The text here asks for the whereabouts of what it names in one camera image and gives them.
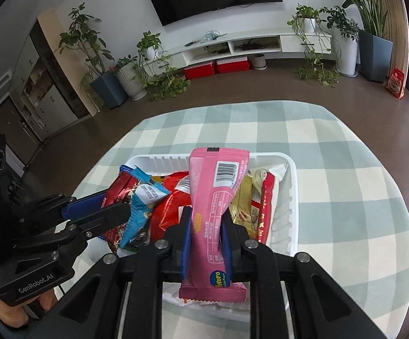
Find red bag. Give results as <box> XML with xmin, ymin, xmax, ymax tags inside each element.
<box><xmin>386</xmin><ymin>67</ymin><xmax>406</xmax><ymax>99</ymax></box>

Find black devices in cabinet shelf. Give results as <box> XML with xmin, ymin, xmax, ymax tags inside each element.
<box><xmin>238</xmin><ymin>40</ymin><xmax>272</xmax><ymax>52</ymax></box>

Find red foil snack packet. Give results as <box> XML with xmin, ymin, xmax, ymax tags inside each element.
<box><xmin>102</xmin><ymin>164</ymin><xmax>138</xmax><ymax>251</ymax></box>

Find trailing pothos plant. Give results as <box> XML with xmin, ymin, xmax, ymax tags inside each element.
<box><xmin>135</xmin><ymin>31</ymin><xmax>191</xmax><ymax>101</ymax></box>
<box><xmin>287</xmin><ymin>4</ymin><xmax>341</xmax><ymax>87</ymax></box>

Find tall white round planter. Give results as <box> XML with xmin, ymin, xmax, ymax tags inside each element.
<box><xmin>335</xmin><ymin>37</ymin><xmax>359</xmax><ymax>77</ymax></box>

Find blue-grey square planter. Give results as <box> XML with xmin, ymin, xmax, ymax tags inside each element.
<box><xmin>89</xmin><ymin>72</ymin><xmax>128</xmax><ymax>109</ymax></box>

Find beige curtain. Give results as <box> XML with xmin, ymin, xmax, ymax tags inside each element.
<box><xmin>377</xmin><ymin>0</ymin><xmax>409</xmax><ymax>89</ymax></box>

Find large bird of paradise plant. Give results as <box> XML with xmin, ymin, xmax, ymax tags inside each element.
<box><xmin>331</xmin><ymin>0</ymin><xmax>392</xmax><ymax>38</ymax></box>

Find bushy schefflera plant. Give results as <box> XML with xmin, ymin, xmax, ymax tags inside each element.
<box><xmin>319</xmin><ymin>6</ymin><xmax>360</xmax><ymax>41</ymax></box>

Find white and red snack packet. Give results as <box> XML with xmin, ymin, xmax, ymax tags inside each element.
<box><xmin>250</xmin><ymin>164</ymin><xmax>290</xmax><ymax>246</ymax></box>

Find light blue snack packet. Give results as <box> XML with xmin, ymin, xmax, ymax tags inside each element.
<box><xmin>119</xmin><ymin>165</ymin><xmax>171</xmax><ymax>249</ymax></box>

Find white plastic tray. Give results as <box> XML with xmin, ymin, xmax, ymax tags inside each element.
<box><xmin>118</xmin><ymin>152</ymin><xmax>298</xmax><ymax>322</ymax></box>

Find person's left hand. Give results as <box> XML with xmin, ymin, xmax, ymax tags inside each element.
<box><xmin>0</xmin><ymin>286</ymin><xmax>58</xmax><ymax>329</ymax></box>

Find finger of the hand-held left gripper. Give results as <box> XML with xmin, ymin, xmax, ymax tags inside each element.
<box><xmin>17</xmin><ymin>189</ymin><xmax>110</xmax><ymax>225</ymax></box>
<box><xmin>24</xmin><ymin>202</ymin><xmax>132</xmax><ymax>251</ymax></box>

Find brown entrance door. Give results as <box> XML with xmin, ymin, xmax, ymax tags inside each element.
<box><xmin>0</xmin><ymin>97</ymin><xmax>44</xmax><ymax>170</ymax></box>

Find dark grey square planter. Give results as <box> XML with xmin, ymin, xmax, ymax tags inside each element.
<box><xmin>358</xmin><ymin>29</ymin><xmax>393</xmax><ymax>82</ymax></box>

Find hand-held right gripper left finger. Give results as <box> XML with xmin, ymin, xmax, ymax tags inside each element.
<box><xmin>24</xmin><ymin>208</ymin><xmax>194</xmax><ymax>339</ymax></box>

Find small plant in ribbed planter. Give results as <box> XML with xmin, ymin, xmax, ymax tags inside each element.
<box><xmin>114</xmin><ymin>56</ymin><xmax>138</xmax><ymax>71</ymax></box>

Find white television cabinet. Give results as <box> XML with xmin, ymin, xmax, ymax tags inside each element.
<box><xmin>143</xmin><ymin>30</ymin><xmax>333</xmax><ymax>75</ymax></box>

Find gold snack packet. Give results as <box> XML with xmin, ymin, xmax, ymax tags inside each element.
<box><xmin>231</xmin><ymin>175</ymin><xmax>261</xmax><ymax>239</ymax></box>

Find pink snack packet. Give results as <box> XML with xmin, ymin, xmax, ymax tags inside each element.
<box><xmin>178</xmin><ymin>147</ymin><xmax>251</xmax><ymax>302</ymax></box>

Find tall wooden wall cabinet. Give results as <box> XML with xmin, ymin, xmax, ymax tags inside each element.
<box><xmin>8</xmin><ymin>9</ymin><xmax>101</xmax><ymax>128</ymax></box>

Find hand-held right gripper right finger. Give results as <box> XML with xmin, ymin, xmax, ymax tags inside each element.
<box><xmin>220</xmin><ymin>207</ymin><xmax>388</xmax><ymax>339</ymax></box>

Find tall leafy tree plant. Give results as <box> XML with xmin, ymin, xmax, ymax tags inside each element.
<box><xmin>59</xmin><ymin>3</ymin><xmax>115</xmax><ymax>82</ymax></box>

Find white ribbed planter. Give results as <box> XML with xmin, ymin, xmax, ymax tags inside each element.
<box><xmin>115</xmin><ymin>65</ymin><xmax>148</xmax><ymax>101</ymax></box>

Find large red snack packet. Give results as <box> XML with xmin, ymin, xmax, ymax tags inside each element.
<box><xmin>150</xmin><ymin>171</ymin><xmax>194</xmax><ymax>244</ymax></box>

